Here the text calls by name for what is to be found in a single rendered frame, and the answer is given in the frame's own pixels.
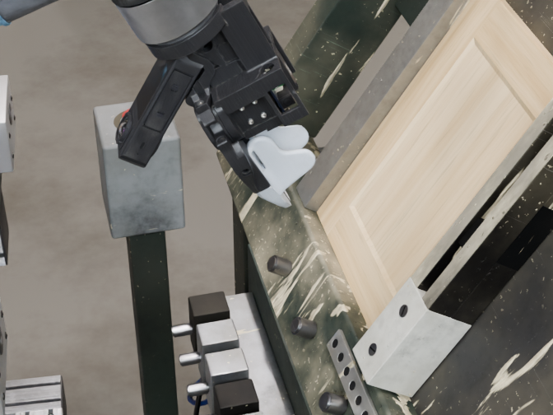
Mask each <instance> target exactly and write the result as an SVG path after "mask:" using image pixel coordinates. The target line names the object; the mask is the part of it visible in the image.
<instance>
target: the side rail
mask: <svg viewBox="0 0 553 415"><path fill-rule="evenodd" d="M396 1H397V0H317V1H316V2H315V4H314V5H313V6H312V8H311V9H310V11H309V13H308V14H307V16H306V17H305V19H304V20H303V21H302V23H301V24H300V26H299V28H298V29H297V31H296V32H295V33H294V35H293V36H292V38H291V39H290V41H289V43H288V44H287V46H286V47H285V48H284V52H285V53H286V56H287V57H288V59H289V60H290V62H291V63H292V65H293V67H294V68H295V70H296V72H294V73H292V74H293V75H294V77H295V79H296V82H297V84H298V85H299V90H297V91H295V92H296V93H297V95H298V96H299V98H300V99H301V101H302V102H303V104H304V106H305V108H306V109H307V110H308V112H309V114H308V115H306V116H305V117H303V118H302V119H299V120H297V121H295V122H294V123H292V124H289V125H287V126H291V125H300V126H302V127H304V128H305V129H306V131H307V132H308V134H309V136H310V137H312V138H315V137H316V136H317V135H318V133H319V131H320V130H321V128H322V127H323V126H324V124H325V123H326V122H327V120H328V119H329V117H330V116H331V114H332V113H333V111H334V110H335V109H336V107H337V106H338V105H339V103H340V102H341V100H342V98H343V97H344V96H345V94H346V93H347V92H348V90H349V89H350V88H351V86H352V84H353V83H354V82H355V80H356V78H357V77H358V76H359V75H360V73H361V72H362V70H363V69H364V67H365V66H366V64H367V63H368V62H369V60H370V59H371V58H372V56H373V55H374V53H375V52H376V50H377V49H378V47H379V46H380V45H381V44H382V42H383V40H384V39H385V37H386V36H387V35H388V33H389V31H390V30H391V29H392V28H393V26H394V25H395V23H396V22H397V20H398V19H399V17H400V16H401V13H400V11H399V10H398V9H397V7H396V5H395V3H396Z"/></svg>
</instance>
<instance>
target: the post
mask: <svg viewBox="0 0 553 415"><path fill-rule="evenodd" d="M126 239H127V247H128V263H129V272H130V281H131V289H132V305H133V313H134V322H135V330H136V339H137V355H138V364H139V372H140V381H141V389H142V405H143V413H144V415H179V410H178V399H177V387H176V375H175V364H174V342H173V335H172V331H171V327H172V319H171V308H170V286H169V274H168V264H167V252H166V240H165V231H161V232H155V233H150V234H144V235H134V236H129V237H126Z"/></svg>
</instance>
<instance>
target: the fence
mask: <svg viewBox="0 0 553 415"><path fill-rule="evenodd" d="M470 1H471V0H429V1H428V2H427V3H426V5H425V6H424V8H423V9H422V11H421V12H420V14H419V15H418V17H417V18H416V19H415V20H414V22H413V23H412V24H411V26H410V28H409V29H408V31H407V32H406V34H405V35H404V36H403V37H402V39H401V40H400V42H399V43H398V44H397V46H396V48H395V49H394V50H393V51H392V53H391V54H390V56H389V57H388V59H387V60H386V62H385V63H384V64H383V66H382V67H381V68H380V69H379V71H378V73H377V74H376V75H375V77H374V79H373V80H372V82H371V83H370V84H369V85H368V87H367V88H366V89H365V91H364V93H363V94H362V95H361V97H360V98H359V100H358V101H357V102H356V103H355V105H354V106H353V108H352V109H351V111H350V113H349V114H348V115H347V116H346V118H345V119H344V120H343V122H342V124H341V125H340V126H339V128H338V129H337V131H336V132H335V133H334V134H333V136H332V138H331V139H330V140H329V142H328V144H327V145H326V146H325V148H324V149H323V150H322V151H321V153H320V154H319V156H318V157H317V159H316V160H315V164H314V166H313V167H312V168H311V169H310V170H309V171H308V172H307V173H306V174H305V176H304V177H303V179H302V180H301V181H300V182H299V184H298V185H297V187H296V189H297V191H298V194H299V196H300V198H301V201H302V203H303V204H304V207H305V208H308V209H310V210H312V211H315V212H317V211H318V210H319V208H320V207H321V206H322V204H323V202H324V201H325V200H326V198H327V197H328V195H329V194H330V193H331V192H332V190H333V189H334V188H335V186H336V185H337V183H338V182H339V180H340V179H341V178H342V176H343V175H344V174H345V173H346V171H347V170H348V168H349V167H350V165H351V164H352V162H353V161H354V160H355V159H356V157H357V156H358V155H359V153H360V152H361V150H362V149H363V147H364V146H365V144H366V143H367V142H368V141H369V139H370V138H371V137H372V135H373V134H374V132H375V131H376V129H377V128H378V127H379V125H380V124H381V123H382V122H383V120H384V119H385V117H386V116H387V115H388V113H389V111H390V110H391V109H392V107H393V106H394V105H395V104H396V102H397V101H398V99H399V98H400V97H401V95H402V93H403V92H404V91H405V90H406V89H407V87H408V86H409V84H410V83H411V81H412V80H413V79H414V77H415V76H416V74H417V73H418V72H419V71H420V70H421V68H422V66H423V65H424V64H425V62H426V61H427V59H428V58H429V56H430V55H431V54H432V53H433V52H434V50H435V48H436V47H437V46H438V44H439V43H440V41H441V40H442V39H443V38H444V36H445V35H446V34H447V32H448V30H449V29H450V28H451V26H452V25H453V23H454V22H455V21H456V20H457V19H458V17H459V16H460V14H461V13H462V11H463V10H464V8H465V7H466V6H467V4H468V3H469V2H470Z"/></svg>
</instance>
